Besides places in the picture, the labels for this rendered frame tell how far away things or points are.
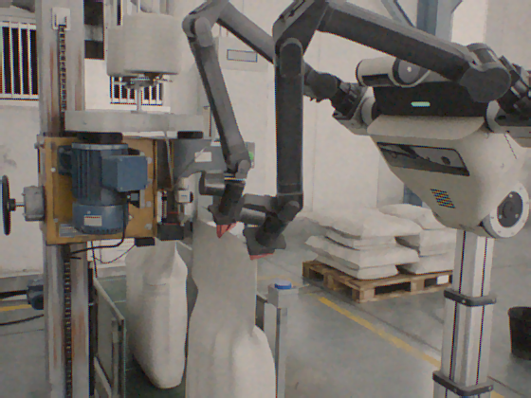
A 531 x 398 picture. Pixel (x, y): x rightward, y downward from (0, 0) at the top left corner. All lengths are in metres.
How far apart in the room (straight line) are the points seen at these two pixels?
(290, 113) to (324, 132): 5.76
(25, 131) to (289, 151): 3.44
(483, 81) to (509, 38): 7.83
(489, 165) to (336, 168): 5.67
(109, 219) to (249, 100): 4.23
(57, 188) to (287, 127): 0.84
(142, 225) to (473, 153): 1.01
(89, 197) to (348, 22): 0.86
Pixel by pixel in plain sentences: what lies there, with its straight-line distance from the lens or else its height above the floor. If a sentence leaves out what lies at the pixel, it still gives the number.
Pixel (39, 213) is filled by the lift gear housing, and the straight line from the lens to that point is 1.79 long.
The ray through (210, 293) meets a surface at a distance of 1.77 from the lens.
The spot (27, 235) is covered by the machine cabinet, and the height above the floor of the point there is 0.48.
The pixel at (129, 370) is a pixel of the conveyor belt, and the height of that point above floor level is 0.38.
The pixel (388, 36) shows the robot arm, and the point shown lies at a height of 1.57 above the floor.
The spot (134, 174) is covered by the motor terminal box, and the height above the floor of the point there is 1.26.
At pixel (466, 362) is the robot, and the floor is 0.76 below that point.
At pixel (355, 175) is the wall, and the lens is 7.18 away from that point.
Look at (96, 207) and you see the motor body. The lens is 1.56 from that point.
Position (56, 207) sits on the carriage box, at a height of 1.14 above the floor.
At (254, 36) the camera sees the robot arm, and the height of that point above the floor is 1.63.
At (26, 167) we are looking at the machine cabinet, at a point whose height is 0.99.
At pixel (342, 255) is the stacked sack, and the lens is 4.55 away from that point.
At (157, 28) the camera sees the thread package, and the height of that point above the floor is 1.64.
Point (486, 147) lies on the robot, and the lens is 1.36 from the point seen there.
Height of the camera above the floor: 1.42
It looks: 9 degrees down
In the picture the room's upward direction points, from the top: 2 degrees clockwise
